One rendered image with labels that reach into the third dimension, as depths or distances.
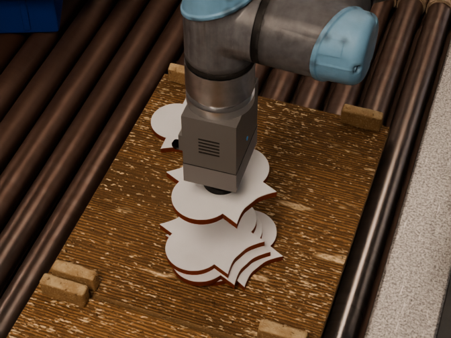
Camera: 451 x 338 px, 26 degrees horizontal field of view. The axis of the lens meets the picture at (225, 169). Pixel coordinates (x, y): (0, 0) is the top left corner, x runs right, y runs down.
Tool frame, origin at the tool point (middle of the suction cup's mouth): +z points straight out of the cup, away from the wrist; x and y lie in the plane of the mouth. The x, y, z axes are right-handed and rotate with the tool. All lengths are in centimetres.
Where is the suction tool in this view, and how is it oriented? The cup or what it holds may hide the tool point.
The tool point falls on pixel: (221, 188)
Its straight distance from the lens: 117.5
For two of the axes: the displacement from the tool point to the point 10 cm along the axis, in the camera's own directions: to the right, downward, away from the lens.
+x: 9.5, 2.2, -2.1
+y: -3.0, 7.0, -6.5
